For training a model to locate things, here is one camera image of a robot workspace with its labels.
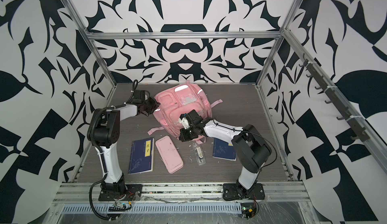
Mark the aluminium frame rail front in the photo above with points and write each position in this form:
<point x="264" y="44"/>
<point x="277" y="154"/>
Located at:
<point x="191" y="192"/>

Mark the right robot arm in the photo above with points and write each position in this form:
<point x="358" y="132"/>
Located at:
<point x="252" y="150"/>

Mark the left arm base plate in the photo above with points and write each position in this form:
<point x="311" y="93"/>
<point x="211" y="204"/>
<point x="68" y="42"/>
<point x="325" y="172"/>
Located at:
<point x="111" y="192"/>

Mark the left circuit board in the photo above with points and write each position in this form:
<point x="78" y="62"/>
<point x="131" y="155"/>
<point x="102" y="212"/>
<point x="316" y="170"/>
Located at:
<point x="120" y="207"/>

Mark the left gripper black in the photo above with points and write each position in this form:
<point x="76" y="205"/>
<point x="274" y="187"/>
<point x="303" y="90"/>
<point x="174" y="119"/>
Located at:
<point x="155" y="105"/>

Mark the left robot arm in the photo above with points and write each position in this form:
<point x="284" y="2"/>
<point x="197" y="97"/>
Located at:
<point x="104" y="132"/>

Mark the circuit board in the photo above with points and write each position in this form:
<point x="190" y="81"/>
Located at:
<point x="249" y="210"/>
<point x="120" y="207"/>

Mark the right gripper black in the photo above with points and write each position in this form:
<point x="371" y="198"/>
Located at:
<point x="184" y="137"/>

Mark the pink student backpack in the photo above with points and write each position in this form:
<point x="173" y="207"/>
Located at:
<point x="180" y="100"/>

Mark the blue book yellow label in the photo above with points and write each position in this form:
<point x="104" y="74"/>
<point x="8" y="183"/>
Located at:
<point x="223" y="150"/>

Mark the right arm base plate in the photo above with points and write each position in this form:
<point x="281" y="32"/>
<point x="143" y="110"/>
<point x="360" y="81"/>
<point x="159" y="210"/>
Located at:
<point x="236" y="191"/>

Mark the wall hook rail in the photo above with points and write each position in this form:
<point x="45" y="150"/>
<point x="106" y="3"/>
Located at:
<point x="336" y="97"/>

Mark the pink pencil case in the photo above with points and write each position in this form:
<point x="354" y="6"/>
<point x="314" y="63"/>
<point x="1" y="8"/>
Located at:
<point x="169" y="154"/>

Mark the clear plastic eraser case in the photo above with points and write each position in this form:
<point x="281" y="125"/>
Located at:
<point x="199" y="154"/>

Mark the blue book left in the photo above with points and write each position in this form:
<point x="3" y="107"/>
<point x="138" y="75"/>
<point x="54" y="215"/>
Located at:
<point x="142" y="155"/>

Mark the right circuit board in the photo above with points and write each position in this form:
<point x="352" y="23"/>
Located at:
<point x="249" y="210"/>

